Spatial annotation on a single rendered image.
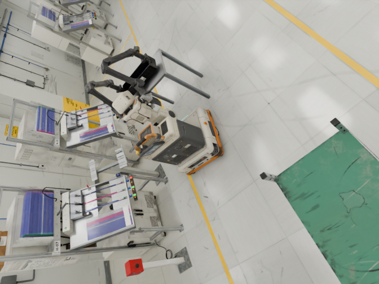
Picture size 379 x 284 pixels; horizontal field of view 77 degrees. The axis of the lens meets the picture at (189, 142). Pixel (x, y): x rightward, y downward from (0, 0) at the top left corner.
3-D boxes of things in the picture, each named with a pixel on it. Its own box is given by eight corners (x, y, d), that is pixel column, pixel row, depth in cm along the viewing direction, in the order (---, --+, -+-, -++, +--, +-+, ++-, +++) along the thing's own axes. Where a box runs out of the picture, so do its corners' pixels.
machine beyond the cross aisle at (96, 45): (117, 24, 649) (38, -24, 522) (122, 39, 601) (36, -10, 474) (95, 63, 711) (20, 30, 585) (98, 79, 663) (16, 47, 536)
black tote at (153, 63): (131, 98, 311) (123, 95, 303) (129, 88, 320) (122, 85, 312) (157, 69, 279) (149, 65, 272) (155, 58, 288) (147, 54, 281)
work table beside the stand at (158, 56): (210, 97, 326) (164, 73, 273) (177, 124, 365) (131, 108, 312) (202, 74, 349) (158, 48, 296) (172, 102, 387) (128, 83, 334)
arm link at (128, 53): (103, 70, 240) (106, 62, 232) (99, 65, 240) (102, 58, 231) (132, 57, 269) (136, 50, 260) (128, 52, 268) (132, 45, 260)
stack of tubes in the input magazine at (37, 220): (53, 191, 279) (26, 190, 261) (53, 234, 249) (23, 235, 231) (49, 197, 285) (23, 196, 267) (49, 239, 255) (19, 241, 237)
